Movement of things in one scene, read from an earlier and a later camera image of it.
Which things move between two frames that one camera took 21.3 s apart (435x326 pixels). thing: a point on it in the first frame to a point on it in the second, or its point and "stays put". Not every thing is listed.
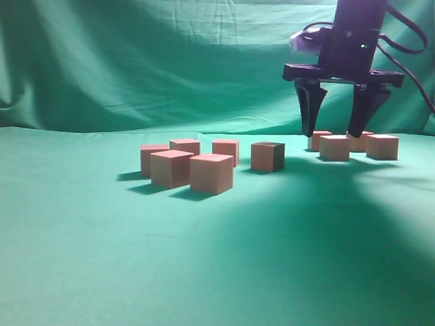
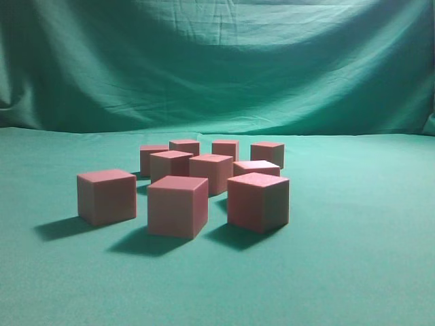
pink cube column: (268, 156) stays put
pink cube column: (358, 144) to (178, 206)
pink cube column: (383, 147) to (240, 168)
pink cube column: (315, 139) to (107, 197)
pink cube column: (189, 146) stays put
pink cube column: (170, 168) stays put
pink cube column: (334, 147) to (257, 202)
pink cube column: (211, 173) stays put
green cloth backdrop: (85, 240) stays put
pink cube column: (145, 151) stays put
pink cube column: (228, 147) stays put
